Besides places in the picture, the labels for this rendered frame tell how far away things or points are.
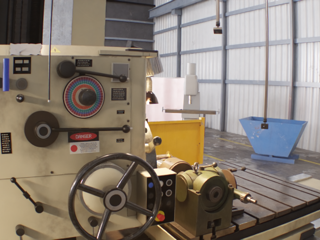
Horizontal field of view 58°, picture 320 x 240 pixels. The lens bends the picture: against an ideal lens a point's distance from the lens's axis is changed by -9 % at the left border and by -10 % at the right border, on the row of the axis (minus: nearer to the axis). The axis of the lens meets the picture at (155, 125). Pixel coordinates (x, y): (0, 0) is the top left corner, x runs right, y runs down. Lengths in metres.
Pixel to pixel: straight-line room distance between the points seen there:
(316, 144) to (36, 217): 8.61
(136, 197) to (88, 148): 0.33
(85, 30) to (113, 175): 1.05
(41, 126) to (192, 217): 0.84
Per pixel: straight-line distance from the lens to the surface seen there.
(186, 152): 4.49
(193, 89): 7.45
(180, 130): 4.37
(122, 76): 1.30
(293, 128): 7.35
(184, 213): 1.65
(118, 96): 1.35
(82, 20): 2.02
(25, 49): 1.30
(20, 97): 1.20
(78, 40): 2.00
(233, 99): 11.78
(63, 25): 1.99
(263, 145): 7.56
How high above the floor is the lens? 1.74
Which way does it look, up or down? 8 degrees down
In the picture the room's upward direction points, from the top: 1 degrees clockwise
